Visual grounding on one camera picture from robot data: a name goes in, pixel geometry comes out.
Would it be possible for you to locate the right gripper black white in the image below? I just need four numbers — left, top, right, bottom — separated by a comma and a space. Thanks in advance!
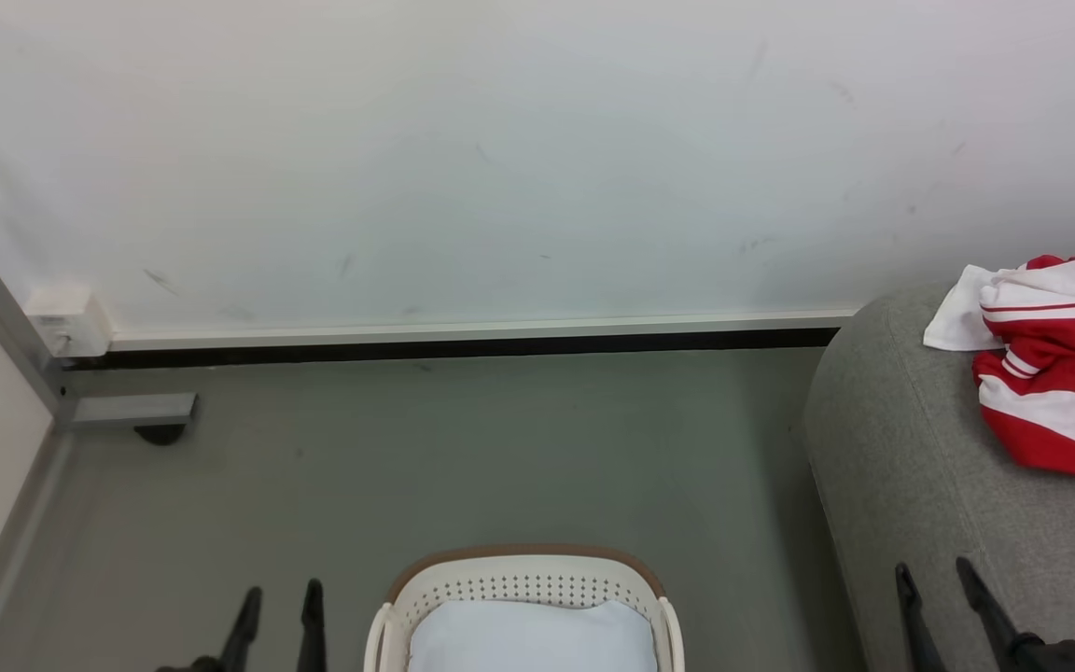
893, 557, 1075, 672

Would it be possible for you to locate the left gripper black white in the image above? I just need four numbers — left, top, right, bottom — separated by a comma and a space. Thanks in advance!
155, 579, 328, 672

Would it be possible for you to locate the red and white jacket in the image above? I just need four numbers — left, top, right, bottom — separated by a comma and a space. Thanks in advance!
923, 244, 1075, 480

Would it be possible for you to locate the grey fabric sofa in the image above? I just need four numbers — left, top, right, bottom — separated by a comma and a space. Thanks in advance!
803, 279, 1075, 672

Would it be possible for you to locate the cream perforated laundry basket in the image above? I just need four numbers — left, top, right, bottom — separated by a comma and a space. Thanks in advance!
363, 544, 687, 672

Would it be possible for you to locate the pale white cloth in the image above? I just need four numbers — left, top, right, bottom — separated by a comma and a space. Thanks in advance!
406, 598, 659, 672

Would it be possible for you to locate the black skirting strip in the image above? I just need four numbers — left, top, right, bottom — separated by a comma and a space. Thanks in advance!
62, 327, 842, 371

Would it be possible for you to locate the white wall trim strip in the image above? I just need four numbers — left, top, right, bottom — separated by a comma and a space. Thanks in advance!
108, 304, 865, 352

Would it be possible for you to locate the white wall box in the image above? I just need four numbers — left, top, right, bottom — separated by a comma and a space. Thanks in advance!
22, 285, 115, 359

